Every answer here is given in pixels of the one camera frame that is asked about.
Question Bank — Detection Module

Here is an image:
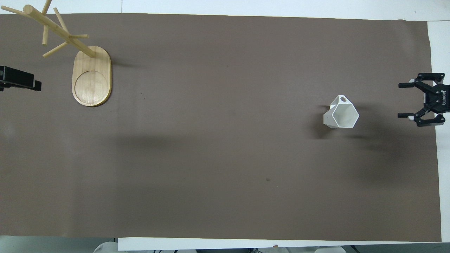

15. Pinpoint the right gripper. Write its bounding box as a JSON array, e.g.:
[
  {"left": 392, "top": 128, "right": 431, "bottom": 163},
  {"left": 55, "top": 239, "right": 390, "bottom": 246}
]
[{"left": 397, "top": 72, "right": 450, "bottom": 127}]

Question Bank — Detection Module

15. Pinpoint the white hexagonal cup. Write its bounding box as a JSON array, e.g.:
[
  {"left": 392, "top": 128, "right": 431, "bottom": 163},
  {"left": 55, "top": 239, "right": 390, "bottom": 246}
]
[{"left": 323, "top": 95, "right": 360, "bottom": 129}]

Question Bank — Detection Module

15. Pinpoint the wooden cup rack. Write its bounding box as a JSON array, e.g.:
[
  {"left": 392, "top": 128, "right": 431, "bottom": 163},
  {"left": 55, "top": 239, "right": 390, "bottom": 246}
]
[{"left": 0, "top": 0, "right": 112, "bottom": 108}]

